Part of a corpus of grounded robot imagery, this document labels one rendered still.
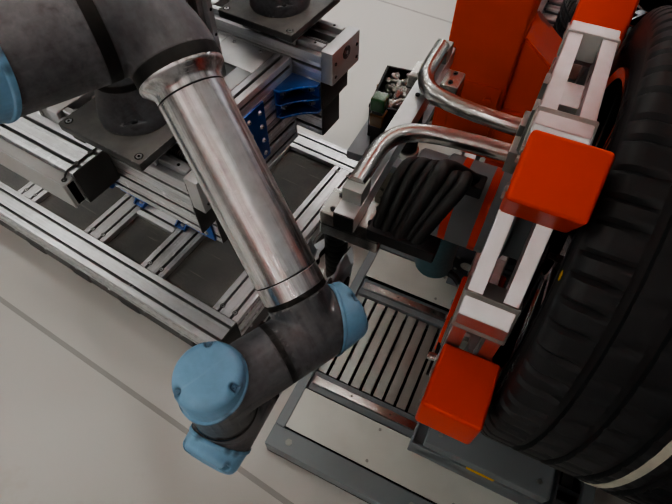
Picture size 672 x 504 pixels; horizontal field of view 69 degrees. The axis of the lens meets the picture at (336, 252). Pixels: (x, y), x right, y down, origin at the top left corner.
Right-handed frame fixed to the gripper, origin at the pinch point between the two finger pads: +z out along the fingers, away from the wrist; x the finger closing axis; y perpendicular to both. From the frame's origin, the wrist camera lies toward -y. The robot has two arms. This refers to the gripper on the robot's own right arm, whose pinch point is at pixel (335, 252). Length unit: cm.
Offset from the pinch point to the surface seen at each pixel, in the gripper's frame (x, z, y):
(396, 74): 20, 82, -26
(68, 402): 73, -32, -83
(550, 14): -14, 196, -57
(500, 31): -8, 65, 4
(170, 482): 32, -37, -83
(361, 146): 21, 62, -38
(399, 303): -5, 39, -76
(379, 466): -18, -10, -75
